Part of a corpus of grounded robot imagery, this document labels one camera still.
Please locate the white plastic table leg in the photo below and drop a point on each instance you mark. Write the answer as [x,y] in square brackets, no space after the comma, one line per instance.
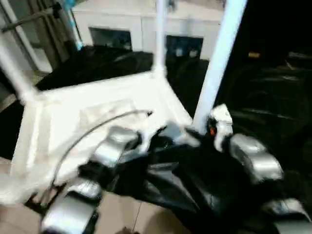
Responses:
[159,36]
[14,68]
[219,61]

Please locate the white plastic table top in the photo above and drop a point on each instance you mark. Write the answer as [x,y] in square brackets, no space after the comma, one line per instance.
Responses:
[73,109]

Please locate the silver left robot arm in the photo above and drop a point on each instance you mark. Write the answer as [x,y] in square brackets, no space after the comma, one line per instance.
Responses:
[107,148]

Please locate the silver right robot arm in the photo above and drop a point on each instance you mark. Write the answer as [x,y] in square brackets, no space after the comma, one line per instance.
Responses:
[256,158]

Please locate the black plastic mat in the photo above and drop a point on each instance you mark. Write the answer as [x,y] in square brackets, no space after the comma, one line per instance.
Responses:
[268,97]

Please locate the small tan label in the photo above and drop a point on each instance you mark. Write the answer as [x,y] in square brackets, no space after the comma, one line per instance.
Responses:
[253,54]

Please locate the dark horizontal bar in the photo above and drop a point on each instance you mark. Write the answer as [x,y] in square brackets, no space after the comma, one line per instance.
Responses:
[299,54]

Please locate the white glass-door cabinet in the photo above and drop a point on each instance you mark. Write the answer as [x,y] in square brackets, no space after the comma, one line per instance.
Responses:
[146,22]

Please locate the black fabric backdrop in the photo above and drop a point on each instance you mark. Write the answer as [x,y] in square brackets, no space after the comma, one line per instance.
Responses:
[273,24]

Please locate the teal printed plastic sheet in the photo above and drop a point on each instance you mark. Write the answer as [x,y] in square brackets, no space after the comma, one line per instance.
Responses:
[74,26]

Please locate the grey metal tripod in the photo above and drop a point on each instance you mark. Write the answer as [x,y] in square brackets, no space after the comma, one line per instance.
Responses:
[36,24]

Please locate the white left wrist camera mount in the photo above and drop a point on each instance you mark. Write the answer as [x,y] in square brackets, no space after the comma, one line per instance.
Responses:
[148,135]

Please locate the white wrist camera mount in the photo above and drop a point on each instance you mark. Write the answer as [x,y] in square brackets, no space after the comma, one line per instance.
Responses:
[221,114]
[148,135]

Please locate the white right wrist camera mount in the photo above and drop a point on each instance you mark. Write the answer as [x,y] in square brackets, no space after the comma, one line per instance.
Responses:
[221,114]

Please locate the black folding table frame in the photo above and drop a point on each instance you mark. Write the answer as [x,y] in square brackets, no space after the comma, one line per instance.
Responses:
[36,202]

